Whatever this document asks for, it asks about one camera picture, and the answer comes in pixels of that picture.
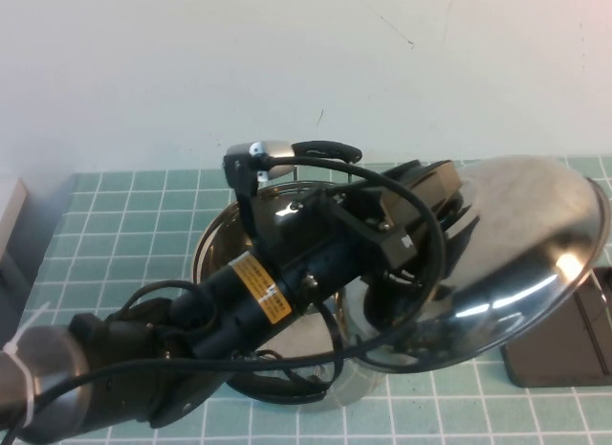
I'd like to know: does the beige panel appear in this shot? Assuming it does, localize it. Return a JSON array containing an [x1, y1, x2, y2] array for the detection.
[[0, 176, 30, 257]]

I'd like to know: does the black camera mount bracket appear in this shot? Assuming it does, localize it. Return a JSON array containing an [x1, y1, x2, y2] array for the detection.
[[231, 156, 270, 248]]

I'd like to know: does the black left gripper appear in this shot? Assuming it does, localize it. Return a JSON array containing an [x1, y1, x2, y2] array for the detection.
[[332, 160, 472, 298]]

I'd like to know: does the short black looped cable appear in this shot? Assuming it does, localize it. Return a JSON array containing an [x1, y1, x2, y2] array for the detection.
[[124, 279, 205, 324]]

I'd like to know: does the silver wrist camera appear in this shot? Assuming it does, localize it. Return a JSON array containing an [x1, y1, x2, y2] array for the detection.
[[223, 139, 295, 183]]

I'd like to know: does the stainless steel cooking pot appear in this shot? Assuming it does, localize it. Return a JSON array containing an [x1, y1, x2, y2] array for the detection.
[[192, 140, 399, 411]]

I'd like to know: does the black lid rack tray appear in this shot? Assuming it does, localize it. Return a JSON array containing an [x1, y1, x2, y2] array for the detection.
[[499, 266, 612, 389]]

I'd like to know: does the steel pot lid black knob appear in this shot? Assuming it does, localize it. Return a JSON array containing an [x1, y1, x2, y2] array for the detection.
[[351, 152, 604, 372]]

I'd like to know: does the white zip tie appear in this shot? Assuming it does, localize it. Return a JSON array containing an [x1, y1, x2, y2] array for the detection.
[[0, 300, 56, 420]]

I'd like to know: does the long black camera cable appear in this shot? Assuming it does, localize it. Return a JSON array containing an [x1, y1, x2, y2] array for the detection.
[[11, 143, 449, 445]]

